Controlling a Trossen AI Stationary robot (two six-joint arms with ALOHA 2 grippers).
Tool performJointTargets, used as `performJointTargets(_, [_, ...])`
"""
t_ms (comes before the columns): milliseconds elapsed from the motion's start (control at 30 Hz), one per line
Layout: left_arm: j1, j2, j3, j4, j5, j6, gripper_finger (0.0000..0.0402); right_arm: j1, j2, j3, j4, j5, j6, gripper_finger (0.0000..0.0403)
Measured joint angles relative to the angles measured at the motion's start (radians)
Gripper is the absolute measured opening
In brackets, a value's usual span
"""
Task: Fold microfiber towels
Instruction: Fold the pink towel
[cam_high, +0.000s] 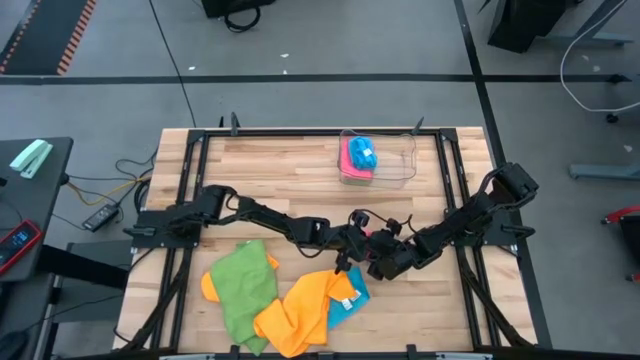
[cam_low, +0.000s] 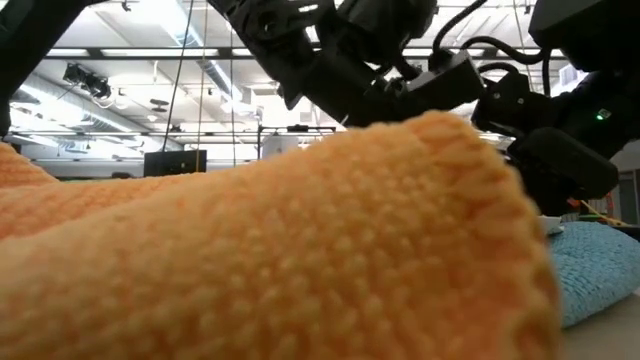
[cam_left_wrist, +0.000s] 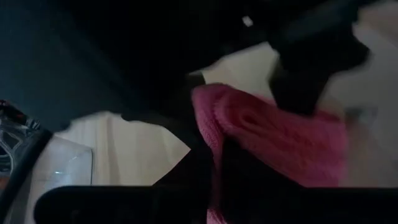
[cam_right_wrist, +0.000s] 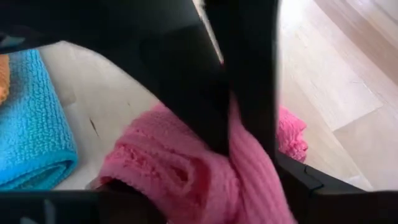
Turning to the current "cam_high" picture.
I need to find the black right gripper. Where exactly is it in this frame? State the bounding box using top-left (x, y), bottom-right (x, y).
top-left (368, 219), bottom-right (416, 281)

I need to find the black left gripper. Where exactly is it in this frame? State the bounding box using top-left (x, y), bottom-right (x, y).
top-left (327, 210), bottom-right (371, 274)

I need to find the blue microfiber towel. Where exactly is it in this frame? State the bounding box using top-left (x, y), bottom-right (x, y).
top-left (327, 266), bottom-right (371, 330)
top-left (348, 135), bottom-right (379, 171)

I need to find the clear plastic bin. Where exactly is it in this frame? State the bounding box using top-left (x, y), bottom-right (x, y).
top-left (338, 128), bottom-right (418, 190)

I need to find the orange microfiber towel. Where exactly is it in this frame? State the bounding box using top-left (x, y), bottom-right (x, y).
top-left (253, 268), bottom-right (357, 359)
top-left (200, 254), bottom-right (280, 304)

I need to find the gray desk foot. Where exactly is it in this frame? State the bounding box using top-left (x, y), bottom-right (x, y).
top-left (568, 162), bottom-right (640, 181)

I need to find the red and black chair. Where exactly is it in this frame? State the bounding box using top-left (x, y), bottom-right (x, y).
top-left (601, 203), bottom-right (640, 282)

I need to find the black power adapter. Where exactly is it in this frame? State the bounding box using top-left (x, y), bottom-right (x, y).
top-left (82, 203), bottom-right (120, 233)

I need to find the black equipment box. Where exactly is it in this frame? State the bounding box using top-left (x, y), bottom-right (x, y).
top-left (201, 0), bottom-right (277, 20)

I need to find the black cabinet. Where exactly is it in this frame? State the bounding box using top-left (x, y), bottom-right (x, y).
top-left (487, 0), bottom-right (569, 55)

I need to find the gray desk leg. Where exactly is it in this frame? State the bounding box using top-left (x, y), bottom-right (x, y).
top-left (544, 0), bottom-right (634, 50)

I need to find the black side desk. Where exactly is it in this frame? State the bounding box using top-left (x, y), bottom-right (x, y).
top-left (0, 136), bottom-right (75, 284)

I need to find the mint green stapler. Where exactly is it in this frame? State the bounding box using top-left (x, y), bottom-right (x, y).
top-left (9, 138), bottom-right (55, 180)

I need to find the red device with display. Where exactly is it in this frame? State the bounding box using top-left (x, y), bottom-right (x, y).
top-left (0, 218), bottom-right (44, 276)

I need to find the black mat with orange stripes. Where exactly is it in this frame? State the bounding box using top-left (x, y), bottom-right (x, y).
top-left (0, 0), bottom-right (99, 76)

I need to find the coiled black cable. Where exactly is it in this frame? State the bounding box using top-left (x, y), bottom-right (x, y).
top-left (223, 5), bottom-right (262, 34)

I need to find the white floor cable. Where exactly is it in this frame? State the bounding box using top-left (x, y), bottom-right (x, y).
top-left (558, 0), bottom-right (640, 114)

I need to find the thin black floor cable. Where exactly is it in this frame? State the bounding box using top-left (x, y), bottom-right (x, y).
top-left (148, 0), bottom-right (197, 129)

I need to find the yellow cable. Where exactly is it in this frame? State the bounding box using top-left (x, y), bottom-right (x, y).
top-left (67, 174), bottom-right (154, 207)

